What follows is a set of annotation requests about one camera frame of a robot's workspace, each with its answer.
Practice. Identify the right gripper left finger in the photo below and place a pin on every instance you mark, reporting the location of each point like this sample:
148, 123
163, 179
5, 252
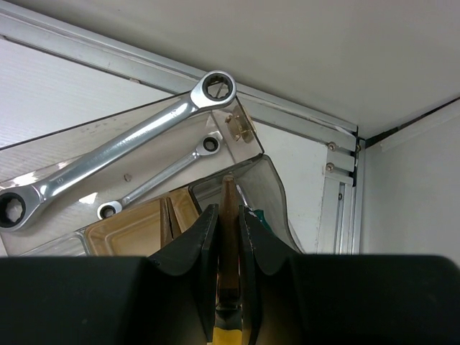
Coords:
167, 298

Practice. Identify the large silver ratchet wrench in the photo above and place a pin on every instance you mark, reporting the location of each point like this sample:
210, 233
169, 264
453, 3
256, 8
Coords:
21, 205

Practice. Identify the small silver ratchet wrench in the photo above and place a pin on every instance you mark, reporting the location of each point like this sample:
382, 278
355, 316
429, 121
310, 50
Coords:
207, 146

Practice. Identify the aluminium frame rail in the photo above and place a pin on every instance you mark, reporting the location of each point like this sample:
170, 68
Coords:
319, 157

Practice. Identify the yellow needle nose pliers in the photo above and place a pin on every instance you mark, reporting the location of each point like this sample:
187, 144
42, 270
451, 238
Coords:
228, 313

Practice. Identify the clear plastic organizer container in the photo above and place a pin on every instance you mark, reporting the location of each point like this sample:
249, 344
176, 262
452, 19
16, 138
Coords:
240, 154

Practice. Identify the green handled screwdriver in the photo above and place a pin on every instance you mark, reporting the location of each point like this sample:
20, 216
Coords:
257, 212

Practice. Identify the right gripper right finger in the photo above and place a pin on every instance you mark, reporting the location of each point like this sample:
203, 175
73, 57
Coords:
294, 298

